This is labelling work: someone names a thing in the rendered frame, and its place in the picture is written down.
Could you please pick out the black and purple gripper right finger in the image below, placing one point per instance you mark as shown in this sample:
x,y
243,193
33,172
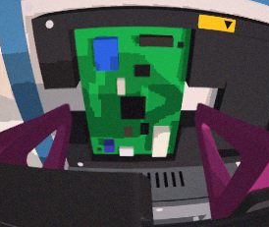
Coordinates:
x,y
225,193

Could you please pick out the green circuit board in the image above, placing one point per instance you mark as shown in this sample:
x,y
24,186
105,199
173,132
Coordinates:
x,y
133,81

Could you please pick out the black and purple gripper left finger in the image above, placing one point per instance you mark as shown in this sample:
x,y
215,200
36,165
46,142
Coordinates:
x,y
17,142

